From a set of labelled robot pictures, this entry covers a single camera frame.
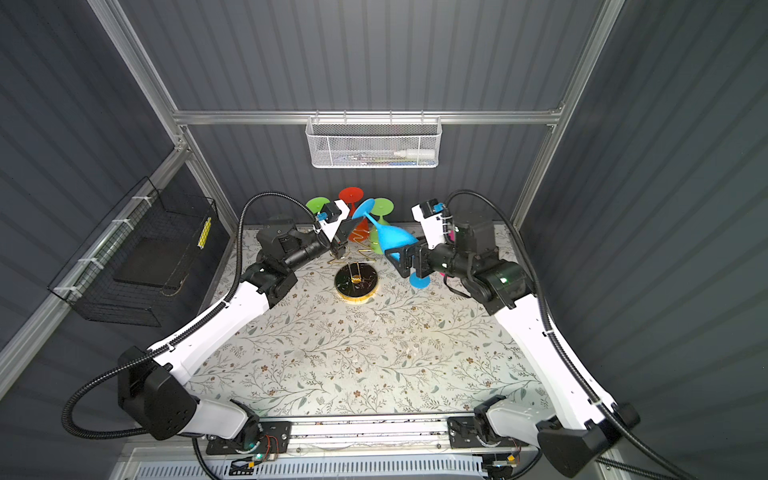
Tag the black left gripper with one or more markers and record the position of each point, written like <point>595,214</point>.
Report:
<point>337,241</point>

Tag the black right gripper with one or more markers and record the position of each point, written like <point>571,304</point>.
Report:
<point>421,250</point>

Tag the blue wine glass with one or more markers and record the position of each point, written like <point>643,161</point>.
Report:
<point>419,283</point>
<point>390,237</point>

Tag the green wine glass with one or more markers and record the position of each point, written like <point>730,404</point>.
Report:
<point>316,204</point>
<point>382,207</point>

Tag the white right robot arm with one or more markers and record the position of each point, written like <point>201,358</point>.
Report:
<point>583,421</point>

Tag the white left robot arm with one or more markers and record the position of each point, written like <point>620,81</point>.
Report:
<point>154,393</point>

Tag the red wine glass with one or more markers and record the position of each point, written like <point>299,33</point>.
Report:
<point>352,196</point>

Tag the gold wine glass rack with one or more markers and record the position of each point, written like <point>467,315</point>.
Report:
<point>356,280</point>

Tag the white bottle in basket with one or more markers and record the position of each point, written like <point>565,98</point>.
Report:
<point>416,154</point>

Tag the yellow marker in basket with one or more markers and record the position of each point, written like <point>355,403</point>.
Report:
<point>204,233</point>

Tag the white wire mesh basket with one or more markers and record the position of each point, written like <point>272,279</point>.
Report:
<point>369,145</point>

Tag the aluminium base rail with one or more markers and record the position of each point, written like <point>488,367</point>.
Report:
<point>396,446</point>

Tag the black wire basket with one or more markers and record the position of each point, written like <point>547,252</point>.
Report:
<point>145,269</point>

